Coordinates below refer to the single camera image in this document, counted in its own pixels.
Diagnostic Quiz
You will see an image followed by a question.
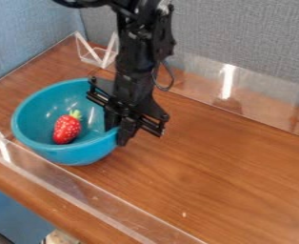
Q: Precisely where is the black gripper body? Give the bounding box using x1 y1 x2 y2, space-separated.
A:
86 76 170 137

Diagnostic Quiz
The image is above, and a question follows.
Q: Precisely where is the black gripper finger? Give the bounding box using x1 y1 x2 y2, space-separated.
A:
103 107 121 131
117 117 138 146

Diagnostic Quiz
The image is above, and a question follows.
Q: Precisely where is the red toy strawberry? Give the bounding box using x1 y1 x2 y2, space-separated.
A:
51 110 82 145

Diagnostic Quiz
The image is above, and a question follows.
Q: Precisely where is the blue bowl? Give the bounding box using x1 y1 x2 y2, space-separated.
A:
11 78 117 166

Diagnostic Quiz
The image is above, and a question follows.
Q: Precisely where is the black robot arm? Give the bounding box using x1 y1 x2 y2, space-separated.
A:
51 0 175 146

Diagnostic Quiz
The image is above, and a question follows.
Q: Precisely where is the clear acrylic front barrier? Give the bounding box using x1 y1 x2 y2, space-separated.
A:
0 140 206 244

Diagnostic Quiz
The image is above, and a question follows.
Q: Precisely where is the clear acrylic barrier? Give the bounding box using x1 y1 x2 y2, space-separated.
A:
0 140 206 244
167 54 299 135

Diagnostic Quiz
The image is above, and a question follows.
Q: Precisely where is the clear acrylic back barrier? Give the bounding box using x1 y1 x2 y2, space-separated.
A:
167 54 299 135

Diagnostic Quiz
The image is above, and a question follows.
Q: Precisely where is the black cable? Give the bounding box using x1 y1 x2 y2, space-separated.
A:
149 60 175 92

